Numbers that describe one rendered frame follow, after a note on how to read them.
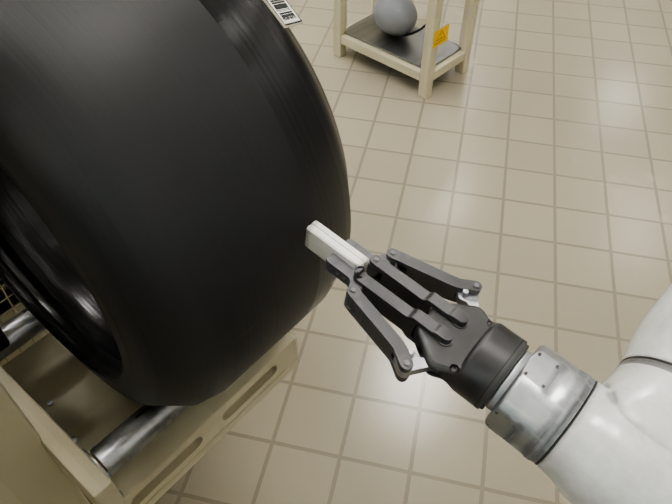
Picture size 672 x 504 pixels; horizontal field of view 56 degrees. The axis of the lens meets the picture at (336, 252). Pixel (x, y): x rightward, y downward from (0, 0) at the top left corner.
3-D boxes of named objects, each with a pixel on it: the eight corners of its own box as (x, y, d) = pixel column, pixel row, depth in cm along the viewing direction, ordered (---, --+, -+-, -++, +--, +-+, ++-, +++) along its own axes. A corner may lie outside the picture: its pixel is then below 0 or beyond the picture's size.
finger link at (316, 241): (360, 280, 63) (356, 285, 63) (308, 241, 66) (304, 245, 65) (365, 263, 61) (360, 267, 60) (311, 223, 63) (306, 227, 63)
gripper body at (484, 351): (546, 328, 56) (459, 268, 59) (497, 394, 51) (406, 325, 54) (518, 368, 62) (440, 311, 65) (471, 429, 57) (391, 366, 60)
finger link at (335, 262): (370, 290, 62) (351, 309, 60) (331, 261, 63) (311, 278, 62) (373, 281, 61) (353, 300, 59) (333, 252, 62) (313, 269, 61)
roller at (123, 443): (95, 470, 81) (77, 451, 84) (108, 488, 84) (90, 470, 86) (282, 305, 99) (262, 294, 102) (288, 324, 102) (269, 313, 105)
